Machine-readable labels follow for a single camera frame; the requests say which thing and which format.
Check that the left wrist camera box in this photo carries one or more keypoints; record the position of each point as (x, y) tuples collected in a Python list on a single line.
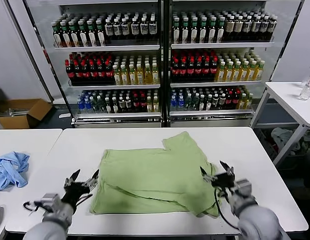
[(49, 200)]

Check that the glass door beverage cooler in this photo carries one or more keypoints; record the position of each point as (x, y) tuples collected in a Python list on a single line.
[(108, 48), (220, 45)]

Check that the crumpled light blue shirt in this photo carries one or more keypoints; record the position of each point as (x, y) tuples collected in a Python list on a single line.
[(9, 170)]

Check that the small red cap cola bottle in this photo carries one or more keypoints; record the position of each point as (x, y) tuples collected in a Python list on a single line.
[(229, 102), (143, 105), (136, 105), (236, 102)]

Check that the white side table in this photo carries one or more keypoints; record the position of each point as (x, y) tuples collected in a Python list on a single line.
[(285, 92)]

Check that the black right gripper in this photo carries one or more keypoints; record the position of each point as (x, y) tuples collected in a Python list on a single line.
[(223, 182)]

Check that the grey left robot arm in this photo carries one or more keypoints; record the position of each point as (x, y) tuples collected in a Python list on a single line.
[(52, 222)]

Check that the small white floor object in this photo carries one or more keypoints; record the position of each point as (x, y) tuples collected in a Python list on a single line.
[(64, 115)]

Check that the green t-shirt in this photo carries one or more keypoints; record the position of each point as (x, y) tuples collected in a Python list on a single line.
[(149, 175)]

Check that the white cap dark label bottle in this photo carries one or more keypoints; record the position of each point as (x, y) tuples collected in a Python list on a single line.
[(118, 29), (272, 28), (110, 30), (247, 28), (144, 28), (153, 28), (135, 29), (264, 28), (126, 29), (256, 28)]

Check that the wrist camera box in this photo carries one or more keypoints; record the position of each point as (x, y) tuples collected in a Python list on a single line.
[(49, 200), (245, 186)]

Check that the pile of clothes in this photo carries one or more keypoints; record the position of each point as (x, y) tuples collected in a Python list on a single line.
[(282, 136)]

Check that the small clear green bottle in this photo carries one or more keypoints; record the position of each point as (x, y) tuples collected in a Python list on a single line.
[(102, 106), (196, 103), (95, 106), (189, 103)]

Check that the clear plastic bottle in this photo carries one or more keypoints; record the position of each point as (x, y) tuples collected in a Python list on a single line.
[(305, 94)]

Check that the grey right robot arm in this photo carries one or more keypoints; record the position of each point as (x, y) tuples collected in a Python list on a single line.
[(257, 220)]

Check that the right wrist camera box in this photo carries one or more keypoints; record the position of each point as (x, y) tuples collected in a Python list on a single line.
[(245, 186)]

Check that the green cap dark tea bottle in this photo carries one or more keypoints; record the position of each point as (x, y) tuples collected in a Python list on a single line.
[(57, 36), (83, 35), (177, 31), (92, 34), (212, 31), (221, 31), (203, 31), (101, 34), (66, 35), (74, 35), (194, 31), (185, 31)]

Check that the small white label dark bottle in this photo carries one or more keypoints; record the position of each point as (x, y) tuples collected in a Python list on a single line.
[(116, 106), (202, 103), (109, 106), (209, 103)]

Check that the white cap tan label bottle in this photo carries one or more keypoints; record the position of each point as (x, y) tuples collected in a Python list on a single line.
[(238, 28), (230, 28)]

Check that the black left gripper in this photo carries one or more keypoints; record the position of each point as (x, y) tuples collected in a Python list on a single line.
[(75, 192)]

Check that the small dark tea bottle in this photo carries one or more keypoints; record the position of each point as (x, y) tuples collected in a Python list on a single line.
[(223, 103), (216, 103), (122, 105), (129, 105)]

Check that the small yellow juice bottle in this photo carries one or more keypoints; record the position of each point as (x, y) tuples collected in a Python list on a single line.
[(243, 102), (249, 102), (150, 105), (156, 105)]

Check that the open cardboard box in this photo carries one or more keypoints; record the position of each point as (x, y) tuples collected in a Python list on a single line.
[(37, 110)]

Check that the small blue water bottle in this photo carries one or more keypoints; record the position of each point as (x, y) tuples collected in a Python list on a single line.
[(174, 104), (88, 106), (181, 104), (81, 106)]

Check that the open glass cooler door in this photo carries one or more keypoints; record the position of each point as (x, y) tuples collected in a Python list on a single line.
[(44, 37), (282, 37)]

